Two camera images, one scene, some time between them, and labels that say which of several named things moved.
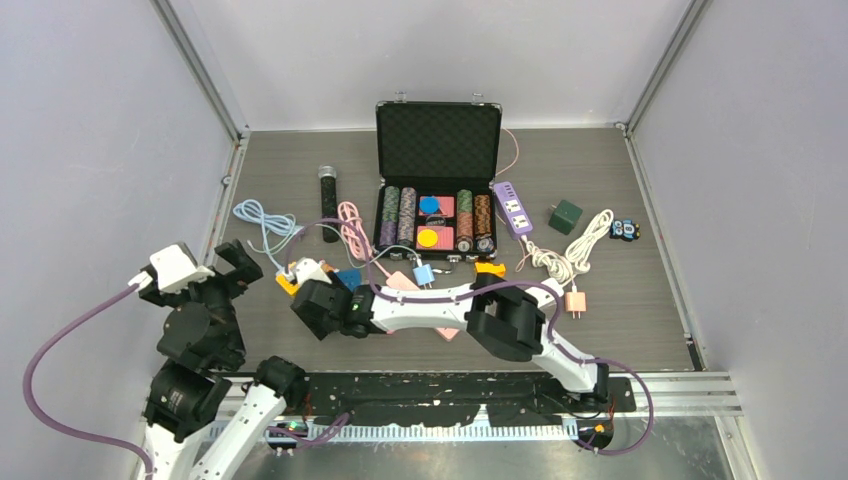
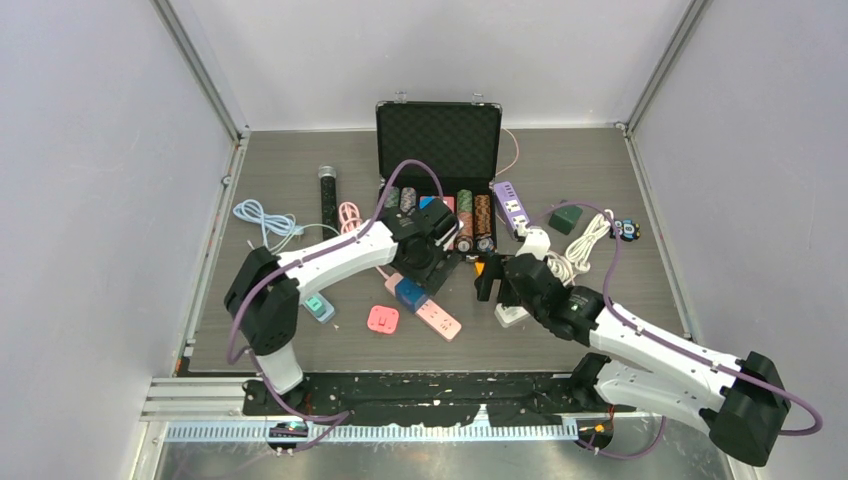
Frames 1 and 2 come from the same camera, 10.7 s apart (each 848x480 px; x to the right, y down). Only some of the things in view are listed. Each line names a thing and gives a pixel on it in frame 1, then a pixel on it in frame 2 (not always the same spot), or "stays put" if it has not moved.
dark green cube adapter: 565,217 stays put
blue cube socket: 351,277 to 410,293
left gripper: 246,268 to 431,277
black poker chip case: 436,164 stays put
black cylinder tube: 327,175 stays put
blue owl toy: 624,229 stays put
